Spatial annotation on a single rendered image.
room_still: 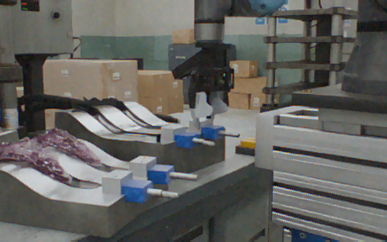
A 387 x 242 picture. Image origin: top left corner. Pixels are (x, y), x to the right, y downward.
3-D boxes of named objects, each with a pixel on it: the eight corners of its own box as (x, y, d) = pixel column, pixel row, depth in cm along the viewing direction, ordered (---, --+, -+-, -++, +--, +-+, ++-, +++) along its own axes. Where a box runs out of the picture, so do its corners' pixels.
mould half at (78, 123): (225, 160, 122) (226, 110, 120) (164, 183, 101) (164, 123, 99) (96, 138, 151) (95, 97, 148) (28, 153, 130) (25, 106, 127)
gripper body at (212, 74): (217, 94, 106) (218, 42, 104) (188, 92, 111) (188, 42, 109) (234, 92, 112) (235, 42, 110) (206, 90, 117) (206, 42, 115)
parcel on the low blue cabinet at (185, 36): (199, 44, 856) (199, 28, 851) (188, 44, 829) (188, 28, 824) (181, 44, 880) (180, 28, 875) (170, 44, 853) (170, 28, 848)
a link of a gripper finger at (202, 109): (206, 130, 107) (211, 92, 107) (186, 128, 110) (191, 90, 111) (213, 131, 110) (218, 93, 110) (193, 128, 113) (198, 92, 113)
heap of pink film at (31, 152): (111, 163, 96) (109, 126, 95) (62, 187, 80) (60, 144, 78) (11, 154, 104) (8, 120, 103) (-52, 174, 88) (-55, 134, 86)
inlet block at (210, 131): (243, 144, 111) (244, 123, 110) (233, 148, 107) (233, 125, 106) (200, 138, 119) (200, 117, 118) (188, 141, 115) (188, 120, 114)
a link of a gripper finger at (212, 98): (226, 128, 114) (222, 93, 111) (206, 125, 118) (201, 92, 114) (232, 123, 116) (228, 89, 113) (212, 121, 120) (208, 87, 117)
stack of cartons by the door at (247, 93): (279, 109, 790) (280, 61, 776) (270, 112, 764) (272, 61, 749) (237, 106, 839) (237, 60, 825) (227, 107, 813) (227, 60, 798)
